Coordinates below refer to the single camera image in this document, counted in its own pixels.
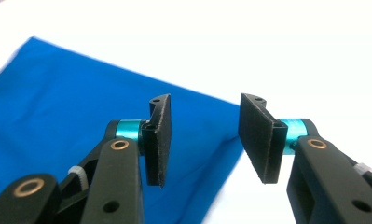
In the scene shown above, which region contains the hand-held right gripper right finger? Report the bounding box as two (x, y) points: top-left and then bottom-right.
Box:
(238, 92), (372, 224)

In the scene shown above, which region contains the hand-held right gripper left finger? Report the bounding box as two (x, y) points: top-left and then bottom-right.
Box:
(80, 92), (172, 224)

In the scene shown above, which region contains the blue t-shirt with white print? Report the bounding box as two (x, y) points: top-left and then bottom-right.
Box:
(0, 36), (245, 224)

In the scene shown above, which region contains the white table mat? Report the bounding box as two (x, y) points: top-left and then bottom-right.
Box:
(0, 0), (372, 224)

